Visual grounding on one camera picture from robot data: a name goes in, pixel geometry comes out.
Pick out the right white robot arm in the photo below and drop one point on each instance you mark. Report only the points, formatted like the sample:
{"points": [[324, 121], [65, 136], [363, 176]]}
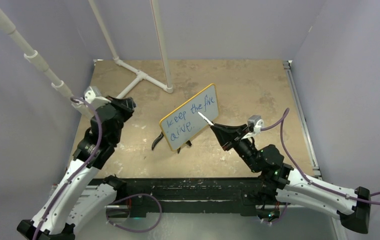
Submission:
{"points": [[287, 184]]}

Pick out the black handled pliers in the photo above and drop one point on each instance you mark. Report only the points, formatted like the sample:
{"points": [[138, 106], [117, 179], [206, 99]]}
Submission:
{"points": [[157, 140]]}

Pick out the right aluminium side rail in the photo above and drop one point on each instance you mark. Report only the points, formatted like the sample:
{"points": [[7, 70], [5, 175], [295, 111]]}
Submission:
{"points": [[307, 138]]}

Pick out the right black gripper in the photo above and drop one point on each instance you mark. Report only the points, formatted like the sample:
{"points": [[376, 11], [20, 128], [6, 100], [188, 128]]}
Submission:
{"points": [[227, 134]]}

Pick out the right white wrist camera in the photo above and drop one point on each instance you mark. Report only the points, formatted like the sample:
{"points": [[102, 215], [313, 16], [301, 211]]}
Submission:
{"points": [[255, 124]]}

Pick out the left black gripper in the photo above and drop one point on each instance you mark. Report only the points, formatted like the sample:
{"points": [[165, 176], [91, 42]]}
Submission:
{"points": [[125, 104]]}

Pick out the white pvc pipe frame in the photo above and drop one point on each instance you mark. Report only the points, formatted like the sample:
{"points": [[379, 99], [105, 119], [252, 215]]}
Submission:
{"points": [[41, 54]]}

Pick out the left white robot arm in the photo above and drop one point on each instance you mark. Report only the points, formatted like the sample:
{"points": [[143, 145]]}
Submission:
{"points": [[98, 144]]}

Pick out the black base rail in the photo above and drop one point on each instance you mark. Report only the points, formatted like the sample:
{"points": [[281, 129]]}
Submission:
{"points": [[218, 195]]}

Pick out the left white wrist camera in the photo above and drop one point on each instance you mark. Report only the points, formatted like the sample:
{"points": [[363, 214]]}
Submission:
{"points": [[93, 96]]}

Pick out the white marker pen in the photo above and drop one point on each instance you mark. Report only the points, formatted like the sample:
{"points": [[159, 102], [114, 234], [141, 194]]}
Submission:
{"points": [[206, 119]]}

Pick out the yellow framed whiteboard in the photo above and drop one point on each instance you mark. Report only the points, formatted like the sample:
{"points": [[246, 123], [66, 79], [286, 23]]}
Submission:
{"points": [[187, 120]]}

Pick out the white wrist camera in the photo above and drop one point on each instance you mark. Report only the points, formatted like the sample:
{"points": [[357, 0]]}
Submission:
{"points": [[255, 124], [93, 96]]}

